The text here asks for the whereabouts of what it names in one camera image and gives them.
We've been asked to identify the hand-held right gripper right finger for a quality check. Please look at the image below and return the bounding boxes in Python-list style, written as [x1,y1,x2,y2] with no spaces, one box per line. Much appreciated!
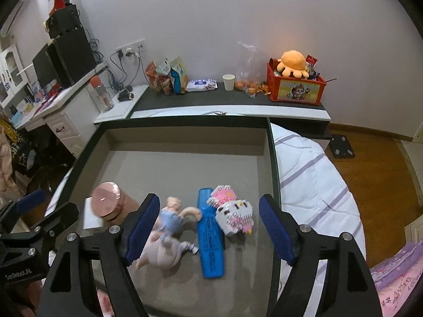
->
[258,194,384,317]

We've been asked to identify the wet wipes pack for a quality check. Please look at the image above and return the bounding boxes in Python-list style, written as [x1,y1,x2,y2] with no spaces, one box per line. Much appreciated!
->
[186,78,219,92]

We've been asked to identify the dark red snack bag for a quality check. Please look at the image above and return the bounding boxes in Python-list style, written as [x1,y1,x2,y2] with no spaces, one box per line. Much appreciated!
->
[158,73,174,96]

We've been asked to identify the pink printed blanket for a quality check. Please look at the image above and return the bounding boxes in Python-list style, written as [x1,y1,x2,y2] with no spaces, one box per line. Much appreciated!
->
[368,241,423,317]

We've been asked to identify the black bathroom scale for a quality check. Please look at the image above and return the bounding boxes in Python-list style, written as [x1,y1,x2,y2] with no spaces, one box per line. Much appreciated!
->
[330,133,357,158]

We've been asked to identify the hanging clothes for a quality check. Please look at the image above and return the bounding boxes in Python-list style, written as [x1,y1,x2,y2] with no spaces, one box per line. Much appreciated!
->
[0,109,20,202]

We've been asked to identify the clear plastic bag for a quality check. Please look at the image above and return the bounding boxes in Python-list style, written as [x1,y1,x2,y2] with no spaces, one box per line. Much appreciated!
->
[236,41,268,98]

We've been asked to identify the black webcam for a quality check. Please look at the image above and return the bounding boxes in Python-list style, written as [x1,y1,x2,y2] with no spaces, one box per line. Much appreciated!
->
[117,86,134,102]

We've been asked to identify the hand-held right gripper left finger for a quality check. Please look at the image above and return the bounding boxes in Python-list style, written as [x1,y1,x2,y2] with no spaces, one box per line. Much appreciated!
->
[39,192,161,317]

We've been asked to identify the white green snack bag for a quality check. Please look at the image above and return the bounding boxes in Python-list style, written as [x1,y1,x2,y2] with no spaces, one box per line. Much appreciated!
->
[155,58,172,76]

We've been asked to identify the white air conditioner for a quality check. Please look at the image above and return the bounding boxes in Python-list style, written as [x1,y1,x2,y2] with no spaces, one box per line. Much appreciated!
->
[0,0,34,37]

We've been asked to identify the small black box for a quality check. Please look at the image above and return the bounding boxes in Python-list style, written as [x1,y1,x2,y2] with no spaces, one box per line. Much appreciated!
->
[44,3,81,39]

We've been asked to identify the white glass-door cabinet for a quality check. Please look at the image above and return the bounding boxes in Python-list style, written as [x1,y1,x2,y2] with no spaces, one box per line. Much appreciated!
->
[0,41,29,106]

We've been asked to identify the red paper item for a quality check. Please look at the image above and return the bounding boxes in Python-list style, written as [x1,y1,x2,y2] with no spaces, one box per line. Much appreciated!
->
[49,0,68,15]

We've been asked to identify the clear bottle with orange cap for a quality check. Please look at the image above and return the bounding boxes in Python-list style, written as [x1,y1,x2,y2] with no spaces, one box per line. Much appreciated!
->
[90,75,114,112]

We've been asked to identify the black office chair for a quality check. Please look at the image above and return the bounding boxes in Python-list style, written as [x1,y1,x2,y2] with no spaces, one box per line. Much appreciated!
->
[20,129,76,192]

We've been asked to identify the orange snack bag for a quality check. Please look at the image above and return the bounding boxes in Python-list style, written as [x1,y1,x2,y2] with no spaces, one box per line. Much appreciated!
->
[145,60,165,90]

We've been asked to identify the red printed crate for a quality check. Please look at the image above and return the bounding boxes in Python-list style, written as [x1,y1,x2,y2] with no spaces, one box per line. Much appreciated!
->
[267,58,328,106]

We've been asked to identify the white wall socket strip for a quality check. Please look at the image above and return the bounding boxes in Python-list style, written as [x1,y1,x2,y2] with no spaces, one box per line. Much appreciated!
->
[115,40,146,58]

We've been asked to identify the white desk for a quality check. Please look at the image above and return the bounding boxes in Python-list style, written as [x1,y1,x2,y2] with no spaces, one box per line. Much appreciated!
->
[13,61,109,159]

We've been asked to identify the red desk items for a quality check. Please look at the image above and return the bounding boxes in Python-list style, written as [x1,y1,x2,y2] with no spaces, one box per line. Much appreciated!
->
[41,84,63,104]

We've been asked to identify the low cabinet with dark top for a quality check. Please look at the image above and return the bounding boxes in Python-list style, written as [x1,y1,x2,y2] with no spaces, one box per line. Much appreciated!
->
[130,81,333,139]

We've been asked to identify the rose gold round jar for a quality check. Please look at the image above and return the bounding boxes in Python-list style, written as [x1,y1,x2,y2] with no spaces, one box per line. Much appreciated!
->
[91,181,139,222]

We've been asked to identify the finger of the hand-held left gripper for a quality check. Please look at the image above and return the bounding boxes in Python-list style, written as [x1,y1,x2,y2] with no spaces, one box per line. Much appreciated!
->
[0,188,47,225]
[30,202,80,243]

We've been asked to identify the blue highlighter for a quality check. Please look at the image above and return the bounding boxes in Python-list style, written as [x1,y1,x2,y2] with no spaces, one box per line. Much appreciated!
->
[196,188,227,279]

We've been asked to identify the pink pig figurine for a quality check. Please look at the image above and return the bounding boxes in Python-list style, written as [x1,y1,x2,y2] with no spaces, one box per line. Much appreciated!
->
[135,229,186,269]

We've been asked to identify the white charger block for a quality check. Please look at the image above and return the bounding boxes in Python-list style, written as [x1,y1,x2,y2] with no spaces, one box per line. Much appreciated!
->
[82,197,106,230]

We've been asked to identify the pink box with black rim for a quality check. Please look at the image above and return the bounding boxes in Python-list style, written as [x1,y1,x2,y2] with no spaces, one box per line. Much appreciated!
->
[44,115,285,317]

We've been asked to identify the pink white block cat toy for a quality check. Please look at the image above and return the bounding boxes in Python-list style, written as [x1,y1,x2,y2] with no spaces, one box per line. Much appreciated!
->
[206,185,254,237]

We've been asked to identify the black monitor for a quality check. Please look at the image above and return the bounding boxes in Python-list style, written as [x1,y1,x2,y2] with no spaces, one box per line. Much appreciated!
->
[32,44,60,88]

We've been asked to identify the pile of small oranges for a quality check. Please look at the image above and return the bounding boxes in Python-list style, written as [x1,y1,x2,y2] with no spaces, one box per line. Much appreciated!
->
[236,78,272,98]

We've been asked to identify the doll figurine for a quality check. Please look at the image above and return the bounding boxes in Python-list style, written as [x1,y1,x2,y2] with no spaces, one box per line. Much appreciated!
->
[154,196,203,255]

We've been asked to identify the blue snack bag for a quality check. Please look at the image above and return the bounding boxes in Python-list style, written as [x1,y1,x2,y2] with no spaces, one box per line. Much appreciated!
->
[169,56,187,95]

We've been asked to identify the black power cables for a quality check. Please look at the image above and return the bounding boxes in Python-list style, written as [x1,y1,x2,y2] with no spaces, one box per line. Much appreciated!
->
[107,44,146,91]

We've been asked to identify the white nightstand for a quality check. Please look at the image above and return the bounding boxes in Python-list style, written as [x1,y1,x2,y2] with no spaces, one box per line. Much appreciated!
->
[93,84,150,124]

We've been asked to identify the orange plush octopus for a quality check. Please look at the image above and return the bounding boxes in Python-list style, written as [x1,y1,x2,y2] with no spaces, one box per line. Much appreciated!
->
[276,50,309,79]

